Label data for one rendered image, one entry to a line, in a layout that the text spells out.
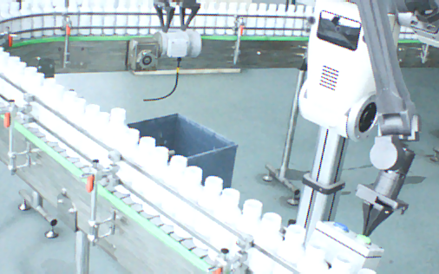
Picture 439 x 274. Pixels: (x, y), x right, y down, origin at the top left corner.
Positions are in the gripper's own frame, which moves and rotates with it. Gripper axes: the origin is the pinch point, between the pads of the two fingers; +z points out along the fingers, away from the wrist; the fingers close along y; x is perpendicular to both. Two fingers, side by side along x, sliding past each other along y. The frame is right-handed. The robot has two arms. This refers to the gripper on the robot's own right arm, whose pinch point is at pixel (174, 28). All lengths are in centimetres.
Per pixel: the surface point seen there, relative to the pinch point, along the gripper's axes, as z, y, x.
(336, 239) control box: 30, 3, 61
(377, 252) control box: 30, -2, 69
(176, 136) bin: 54, -42, -39
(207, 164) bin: 49, -29, -9
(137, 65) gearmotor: 51, -75, -106
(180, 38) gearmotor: 37, -94, -99
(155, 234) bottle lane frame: 42, 21, 24
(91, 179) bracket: 34.0, 26.8, 5.8
